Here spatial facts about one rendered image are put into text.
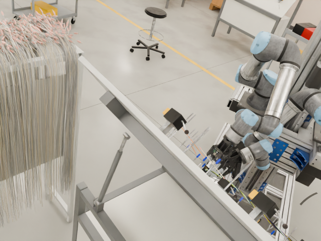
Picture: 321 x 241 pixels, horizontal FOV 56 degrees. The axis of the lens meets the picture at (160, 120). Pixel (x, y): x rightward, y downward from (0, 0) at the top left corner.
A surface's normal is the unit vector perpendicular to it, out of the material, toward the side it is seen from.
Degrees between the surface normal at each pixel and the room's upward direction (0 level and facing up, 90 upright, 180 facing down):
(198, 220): 0
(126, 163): 0
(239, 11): 90
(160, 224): 0
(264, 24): 90
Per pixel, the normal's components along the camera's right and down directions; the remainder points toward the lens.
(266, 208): -0.49, -0.59
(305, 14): -0.70, 0.30
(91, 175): 0.22, -0.77
